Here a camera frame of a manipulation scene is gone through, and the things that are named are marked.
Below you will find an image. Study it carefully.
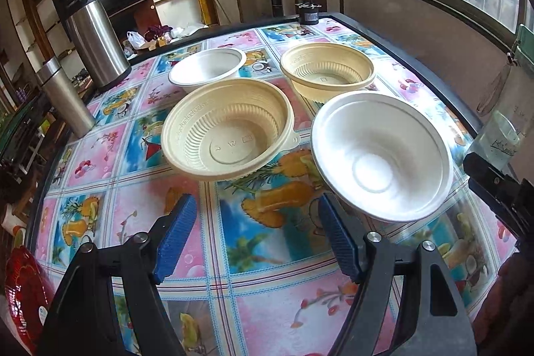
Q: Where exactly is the large white bowl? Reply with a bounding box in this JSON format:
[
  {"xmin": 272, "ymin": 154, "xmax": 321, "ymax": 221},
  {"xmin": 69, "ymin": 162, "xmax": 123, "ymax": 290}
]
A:
[{"xmin": 310, "ymin": 91, "xmax": 455, "ymax": 223}]

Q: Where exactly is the small dark jar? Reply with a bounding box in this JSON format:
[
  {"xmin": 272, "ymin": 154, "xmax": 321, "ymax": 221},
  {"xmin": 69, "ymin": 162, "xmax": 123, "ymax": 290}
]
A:
[{"xmin": 295, "ymin": 1, "xmax": 322, "ymax": 25}]

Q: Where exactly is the slim steel tumbler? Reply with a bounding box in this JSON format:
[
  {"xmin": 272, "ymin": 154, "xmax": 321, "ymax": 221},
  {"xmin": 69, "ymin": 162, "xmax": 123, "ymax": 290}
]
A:
[{"xmin": 36, "ymin": 56, "xmax": 97, "ymax": 139}]

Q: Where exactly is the clear plastic cup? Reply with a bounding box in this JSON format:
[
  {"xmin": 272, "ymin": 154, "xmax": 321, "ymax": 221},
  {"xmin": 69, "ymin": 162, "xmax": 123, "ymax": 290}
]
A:
[{"xmin": 466, "ymin": 110, "xmax": 522, "ymax": 170}]

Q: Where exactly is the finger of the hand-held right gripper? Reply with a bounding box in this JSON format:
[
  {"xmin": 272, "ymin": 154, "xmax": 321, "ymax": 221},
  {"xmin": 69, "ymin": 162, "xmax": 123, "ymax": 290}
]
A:
[{"xmin": 462, "ymin": 151, "xmax": 534, "ymax": 244}]

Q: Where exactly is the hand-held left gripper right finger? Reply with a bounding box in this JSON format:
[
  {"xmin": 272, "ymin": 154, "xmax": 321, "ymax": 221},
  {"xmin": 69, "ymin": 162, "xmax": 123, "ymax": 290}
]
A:
[{"xmin": 318, "ymin": 193, "xmax": 477, "ymax": 356}]

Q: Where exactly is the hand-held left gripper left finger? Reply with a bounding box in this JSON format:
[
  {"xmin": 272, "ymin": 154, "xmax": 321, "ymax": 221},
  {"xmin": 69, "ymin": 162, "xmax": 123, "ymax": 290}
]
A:
[{"xmin": 37, "ymin": 193, "xmax": 198, "ymax": 356}]

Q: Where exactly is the small white bowl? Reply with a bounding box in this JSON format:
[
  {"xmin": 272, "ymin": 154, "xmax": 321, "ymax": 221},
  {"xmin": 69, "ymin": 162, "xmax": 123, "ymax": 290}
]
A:
[{"xmin": 168, "ymin": 47, "xmax": 248, "ymax": 92}]

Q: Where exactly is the person's right forearm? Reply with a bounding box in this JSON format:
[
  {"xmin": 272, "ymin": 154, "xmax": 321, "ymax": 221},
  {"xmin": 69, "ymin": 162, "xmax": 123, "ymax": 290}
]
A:
[{"xmin": 472, "ymin": 250, "xmax": 534, "ymax": 356}]

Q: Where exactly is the beige ribbed plastic bowl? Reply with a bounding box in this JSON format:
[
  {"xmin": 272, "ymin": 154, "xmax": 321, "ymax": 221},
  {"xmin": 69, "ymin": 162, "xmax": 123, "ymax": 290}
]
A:
[
  {"xmin": 280, "ymin": 43, "xmax": 376, "ymax": 105},
  {"xmin": 161, "ymin": 78, "xmax": 301, "ymax": 182}
]

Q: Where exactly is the red scalloped plate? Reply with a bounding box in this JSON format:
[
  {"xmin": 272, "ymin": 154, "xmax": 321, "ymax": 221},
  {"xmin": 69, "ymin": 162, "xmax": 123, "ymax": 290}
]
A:
[{"xmin": 0, "ymin": 245, "xmax": 57, "ymax": 356}]

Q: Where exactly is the large steel thermos jug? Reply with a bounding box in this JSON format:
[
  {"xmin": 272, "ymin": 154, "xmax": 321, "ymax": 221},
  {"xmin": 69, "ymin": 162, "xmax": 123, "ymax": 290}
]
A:
[{"xmin": 53, "ymin": 0, "xmax": 132, "ymax": 92}]

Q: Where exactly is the fruit print tablecloth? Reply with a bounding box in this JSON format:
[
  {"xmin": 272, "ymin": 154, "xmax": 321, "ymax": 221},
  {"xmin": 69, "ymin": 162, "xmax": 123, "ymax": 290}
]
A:
[{"xmin": 27, "ymin": 15, "xmax": 518, "ymax": 356}]

